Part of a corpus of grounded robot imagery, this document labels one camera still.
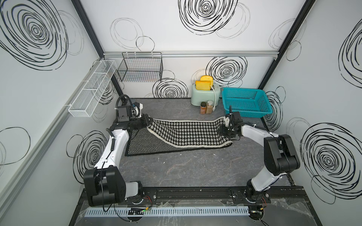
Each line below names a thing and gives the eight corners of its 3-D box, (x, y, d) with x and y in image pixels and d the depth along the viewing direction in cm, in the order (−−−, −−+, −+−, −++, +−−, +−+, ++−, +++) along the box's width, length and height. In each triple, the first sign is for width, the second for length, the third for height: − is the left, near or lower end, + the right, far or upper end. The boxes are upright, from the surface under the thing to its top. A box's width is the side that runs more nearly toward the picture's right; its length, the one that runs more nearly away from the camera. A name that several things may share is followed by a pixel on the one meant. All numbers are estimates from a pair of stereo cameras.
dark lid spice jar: (200, 114, 111) (201, 106, 104) (199, 109, 114) (200, 101, 107) (205, 114, 111) (207, 106, 104) (204, 109, 114) (206, 101, 107)
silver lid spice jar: (205, 114, 112) (207, 105, 104) (204, 109, 116) (206, 100, 107) (211, 114, 112) (213, 105, 104) (210, 109, 116) (212, 100, 107)
